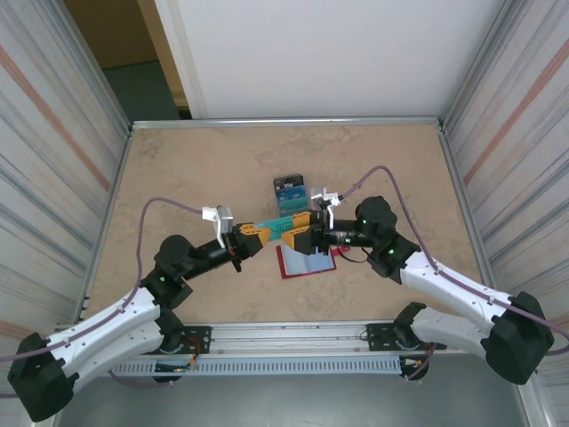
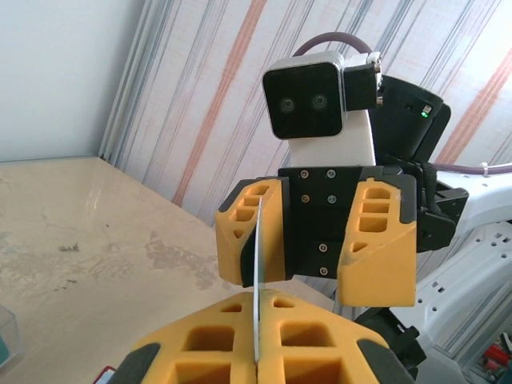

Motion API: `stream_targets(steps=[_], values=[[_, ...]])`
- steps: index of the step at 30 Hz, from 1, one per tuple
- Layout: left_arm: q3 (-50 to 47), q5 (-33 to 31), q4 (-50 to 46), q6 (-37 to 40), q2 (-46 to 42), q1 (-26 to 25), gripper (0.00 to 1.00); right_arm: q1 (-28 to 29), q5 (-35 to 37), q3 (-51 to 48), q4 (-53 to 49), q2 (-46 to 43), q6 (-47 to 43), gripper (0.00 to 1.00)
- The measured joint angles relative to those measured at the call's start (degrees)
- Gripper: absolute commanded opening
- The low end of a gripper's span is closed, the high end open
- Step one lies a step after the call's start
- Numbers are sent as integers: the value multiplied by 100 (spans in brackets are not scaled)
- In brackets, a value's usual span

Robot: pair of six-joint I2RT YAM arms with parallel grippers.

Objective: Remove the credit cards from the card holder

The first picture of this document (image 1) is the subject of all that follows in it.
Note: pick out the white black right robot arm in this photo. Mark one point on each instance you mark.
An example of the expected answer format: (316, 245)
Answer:
(453, 284)

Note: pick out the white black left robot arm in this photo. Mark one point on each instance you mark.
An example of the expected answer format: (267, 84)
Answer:
(102, 324)

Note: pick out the aluminium frame post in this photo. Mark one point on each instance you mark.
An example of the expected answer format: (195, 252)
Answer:
(92, 66)
(479, 66)

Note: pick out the black Vip card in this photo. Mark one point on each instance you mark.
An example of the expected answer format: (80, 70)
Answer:
(289, 183)

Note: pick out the red card holder wallet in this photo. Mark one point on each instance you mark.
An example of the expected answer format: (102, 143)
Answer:
(311, 264)

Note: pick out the clear acrylic card stand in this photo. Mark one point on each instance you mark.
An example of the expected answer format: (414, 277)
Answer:
(289, 209)

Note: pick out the aluminium table end rail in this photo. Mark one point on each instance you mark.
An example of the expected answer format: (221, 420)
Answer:
(284, 122)

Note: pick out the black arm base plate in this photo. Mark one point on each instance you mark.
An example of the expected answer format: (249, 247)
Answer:
(200, 333)
(378, 331)

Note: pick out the green VIP card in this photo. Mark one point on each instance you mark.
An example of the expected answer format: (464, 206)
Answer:
(291, 207)

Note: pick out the blue VIP card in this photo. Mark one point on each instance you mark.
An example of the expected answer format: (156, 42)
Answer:
(291, 194)

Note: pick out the teal chip card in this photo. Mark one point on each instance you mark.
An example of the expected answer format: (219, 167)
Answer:
(278, 223)

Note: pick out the wooden door frame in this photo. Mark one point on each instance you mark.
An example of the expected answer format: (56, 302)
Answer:
(171, 66)

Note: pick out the aluminium table side rail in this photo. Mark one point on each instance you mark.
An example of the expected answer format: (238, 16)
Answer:
(117, 178)
(458, 178)

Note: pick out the grey metal shelf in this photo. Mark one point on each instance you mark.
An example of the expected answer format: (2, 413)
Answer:
(284, 400)

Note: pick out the translucent corrugated side panel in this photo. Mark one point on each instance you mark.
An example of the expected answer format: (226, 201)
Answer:
(524, 133)
(44, 133)

